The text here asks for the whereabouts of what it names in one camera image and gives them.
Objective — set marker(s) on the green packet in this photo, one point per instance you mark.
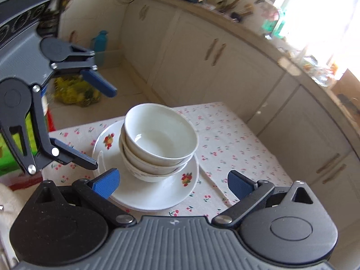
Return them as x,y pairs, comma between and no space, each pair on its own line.
7,163

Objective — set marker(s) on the white flower-print bowl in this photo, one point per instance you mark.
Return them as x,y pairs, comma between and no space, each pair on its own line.
149,177
132,157
157,135

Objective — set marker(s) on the yellow plastic bag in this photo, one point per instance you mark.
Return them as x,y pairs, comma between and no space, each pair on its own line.
76,92

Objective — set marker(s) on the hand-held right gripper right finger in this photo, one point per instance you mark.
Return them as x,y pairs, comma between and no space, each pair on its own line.
242,185

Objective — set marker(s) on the cream cloth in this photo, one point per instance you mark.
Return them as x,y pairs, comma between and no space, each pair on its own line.
11,199

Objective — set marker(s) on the teal bottle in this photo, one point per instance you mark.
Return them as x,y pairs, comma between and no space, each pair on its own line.
99,45

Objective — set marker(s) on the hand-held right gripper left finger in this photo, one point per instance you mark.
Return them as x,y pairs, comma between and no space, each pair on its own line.
105,182

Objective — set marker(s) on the cherry-print tablecloth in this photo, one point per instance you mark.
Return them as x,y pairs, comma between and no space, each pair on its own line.
230,146

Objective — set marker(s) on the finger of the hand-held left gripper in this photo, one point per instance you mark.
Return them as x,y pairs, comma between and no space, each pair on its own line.
101,84
78,159

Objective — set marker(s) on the white kitchen cabinet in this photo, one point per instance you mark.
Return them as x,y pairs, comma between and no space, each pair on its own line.
295,123

